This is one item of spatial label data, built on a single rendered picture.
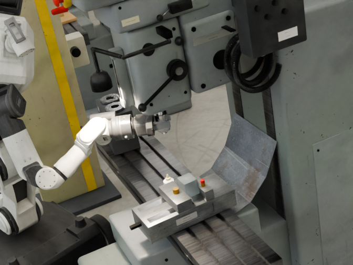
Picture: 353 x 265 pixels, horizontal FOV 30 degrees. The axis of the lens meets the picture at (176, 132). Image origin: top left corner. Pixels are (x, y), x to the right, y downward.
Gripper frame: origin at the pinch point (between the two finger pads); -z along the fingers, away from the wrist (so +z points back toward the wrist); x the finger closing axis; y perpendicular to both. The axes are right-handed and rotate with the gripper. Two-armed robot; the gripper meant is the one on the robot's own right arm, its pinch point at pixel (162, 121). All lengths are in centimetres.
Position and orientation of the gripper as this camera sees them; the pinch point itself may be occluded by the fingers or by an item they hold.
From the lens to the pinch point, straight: 237.7
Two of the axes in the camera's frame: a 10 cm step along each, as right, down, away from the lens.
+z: -9.9, 1.4, 0.8
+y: 1.6, 8.7, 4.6
